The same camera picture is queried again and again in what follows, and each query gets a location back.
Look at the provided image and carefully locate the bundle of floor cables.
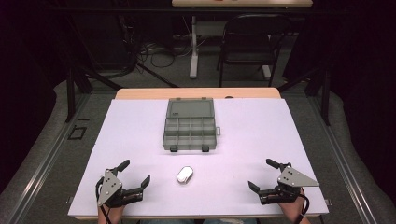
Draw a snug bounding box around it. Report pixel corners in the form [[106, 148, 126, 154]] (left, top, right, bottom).
[[136, 36, 194, 70]]

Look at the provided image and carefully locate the white oval case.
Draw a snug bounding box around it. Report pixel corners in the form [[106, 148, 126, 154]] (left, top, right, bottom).
[[176, 165, 194, 185]]

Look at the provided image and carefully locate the grey plastic compartment box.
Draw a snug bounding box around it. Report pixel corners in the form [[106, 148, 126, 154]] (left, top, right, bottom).
[[162, 97, 221, 153]]

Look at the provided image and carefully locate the black folding chair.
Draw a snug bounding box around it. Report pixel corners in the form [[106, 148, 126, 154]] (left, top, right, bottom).
[[217, 13, 292, 89]]

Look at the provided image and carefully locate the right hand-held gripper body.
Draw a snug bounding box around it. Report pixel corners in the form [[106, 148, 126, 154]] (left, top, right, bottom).
[[257, 161, 320, 205]]

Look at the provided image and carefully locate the white-legged wooden desk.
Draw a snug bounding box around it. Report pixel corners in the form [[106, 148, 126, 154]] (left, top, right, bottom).
[[171, 0, 314, 80]]

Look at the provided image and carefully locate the person's right hand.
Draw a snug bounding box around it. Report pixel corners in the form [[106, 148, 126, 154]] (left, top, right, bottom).
[[277, 195, 307, 224]]

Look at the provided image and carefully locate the aluminium floor rail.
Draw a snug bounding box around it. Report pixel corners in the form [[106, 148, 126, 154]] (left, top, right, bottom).
[[306, 96, 379, 224], [8, 92, 92, 224]]

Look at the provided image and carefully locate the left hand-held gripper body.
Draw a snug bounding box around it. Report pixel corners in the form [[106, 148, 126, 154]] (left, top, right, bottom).
[[95, 168, 145, 209]]

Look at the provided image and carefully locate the white table mat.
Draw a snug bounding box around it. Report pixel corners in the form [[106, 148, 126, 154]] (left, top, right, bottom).
[[67, 97, 330, 218]]

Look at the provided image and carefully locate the person's left hand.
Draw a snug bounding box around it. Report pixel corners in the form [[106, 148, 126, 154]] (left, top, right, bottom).
[[97, 203, 126, 224]]

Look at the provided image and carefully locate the black metal stand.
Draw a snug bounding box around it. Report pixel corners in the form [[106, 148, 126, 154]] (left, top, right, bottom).
[[64, 63, 124, 124], [276, 64, 332, 127]]

